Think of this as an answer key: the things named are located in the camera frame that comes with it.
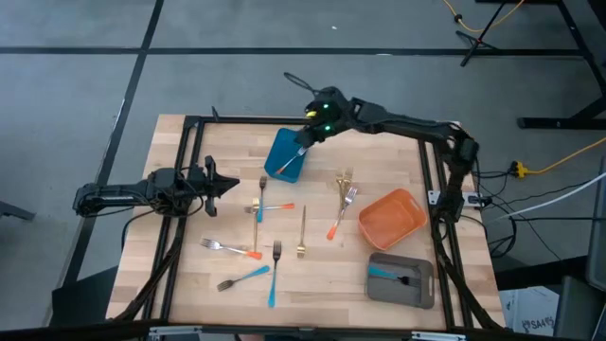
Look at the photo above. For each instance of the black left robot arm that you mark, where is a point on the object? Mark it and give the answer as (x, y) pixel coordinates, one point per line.
(118, 192)

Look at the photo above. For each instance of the black aluminium table frame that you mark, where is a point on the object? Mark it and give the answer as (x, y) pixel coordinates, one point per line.
(237, 120)

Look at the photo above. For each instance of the white cardboard box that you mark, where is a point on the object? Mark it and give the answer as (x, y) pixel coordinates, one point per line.
(530, 312)

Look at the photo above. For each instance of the dark grey case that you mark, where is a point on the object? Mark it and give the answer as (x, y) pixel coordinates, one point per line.
(577, 308)

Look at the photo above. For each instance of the grey plastic bin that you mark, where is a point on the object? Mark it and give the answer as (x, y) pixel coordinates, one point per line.
(379, 296)

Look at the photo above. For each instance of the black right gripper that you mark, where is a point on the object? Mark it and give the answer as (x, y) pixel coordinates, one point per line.
(331, 116)

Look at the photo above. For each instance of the black furniture leg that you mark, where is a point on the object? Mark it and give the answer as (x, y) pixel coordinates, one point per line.
(14, 210)

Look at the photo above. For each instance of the black table leg frame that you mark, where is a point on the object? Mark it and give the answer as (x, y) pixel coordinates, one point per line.
(558, 123)

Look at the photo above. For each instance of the black floor plate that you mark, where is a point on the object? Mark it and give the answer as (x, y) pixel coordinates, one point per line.
(80, 298)

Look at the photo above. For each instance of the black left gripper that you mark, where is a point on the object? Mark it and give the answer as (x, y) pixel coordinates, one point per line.
(199, 182)

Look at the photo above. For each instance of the teal plastic bin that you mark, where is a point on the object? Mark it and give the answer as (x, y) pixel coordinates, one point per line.
(281, 147)

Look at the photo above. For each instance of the black tripod stand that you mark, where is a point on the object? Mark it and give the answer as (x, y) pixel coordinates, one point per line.
(478, 41)

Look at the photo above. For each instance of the orange plastic bin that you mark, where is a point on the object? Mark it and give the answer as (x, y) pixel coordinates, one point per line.
(390, 220)

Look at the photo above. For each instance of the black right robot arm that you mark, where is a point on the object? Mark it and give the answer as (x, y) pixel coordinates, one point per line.
(407, 124)

